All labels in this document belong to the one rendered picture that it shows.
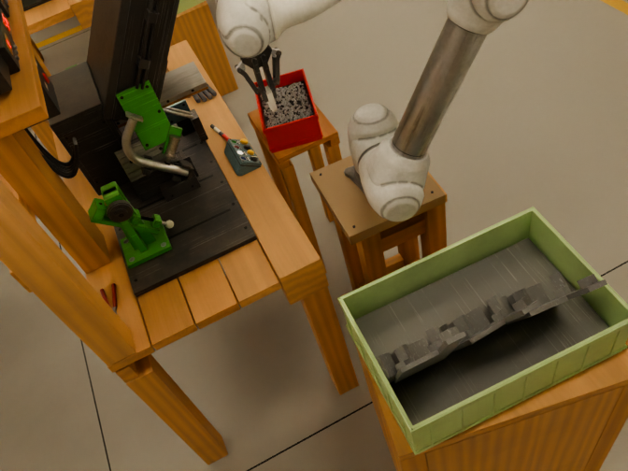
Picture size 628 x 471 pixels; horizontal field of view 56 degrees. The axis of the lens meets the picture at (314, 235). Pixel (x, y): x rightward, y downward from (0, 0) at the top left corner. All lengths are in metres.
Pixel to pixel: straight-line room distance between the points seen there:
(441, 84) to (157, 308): 1.05
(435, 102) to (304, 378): 1.47
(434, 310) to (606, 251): 1.39
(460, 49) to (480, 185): 1.74
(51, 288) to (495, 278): 1.18
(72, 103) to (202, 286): 0.76
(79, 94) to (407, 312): 1.29
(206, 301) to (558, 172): 2.02
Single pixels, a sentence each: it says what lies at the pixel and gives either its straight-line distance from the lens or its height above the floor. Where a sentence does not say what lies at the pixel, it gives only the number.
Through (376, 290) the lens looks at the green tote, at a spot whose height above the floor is 0.93.
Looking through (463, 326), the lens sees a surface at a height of 0.95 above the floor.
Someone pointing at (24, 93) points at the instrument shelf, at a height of 1.54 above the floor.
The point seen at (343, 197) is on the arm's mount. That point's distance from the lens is 1.94.
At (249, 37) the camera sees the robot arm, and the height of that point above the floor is 1.65.
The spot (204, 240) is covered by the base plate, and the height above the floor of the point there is 0.90.
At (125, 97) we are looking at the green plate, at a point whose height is 1.25.
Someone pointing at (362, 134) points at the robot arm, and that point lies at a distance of 1.77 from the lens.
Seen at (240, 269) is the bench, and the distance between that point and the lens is 1.86.
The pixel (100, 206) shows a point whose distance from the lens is 1.87.
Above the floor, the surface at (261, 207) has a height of 0.90.
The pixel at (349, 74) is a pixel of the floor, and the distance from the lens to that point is 3.97.
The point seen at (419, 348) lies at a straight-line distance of 1.56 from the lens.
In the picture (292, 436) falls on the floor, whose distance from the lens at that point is 2.52.
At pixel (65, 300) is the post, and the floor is 1.20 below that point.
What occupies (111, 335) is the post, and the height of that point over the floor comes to 1.00.
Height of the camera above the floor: 2.30
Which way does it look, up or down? 49 degrees down
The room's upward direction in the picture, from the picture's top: 17 degrees counter-clockwise
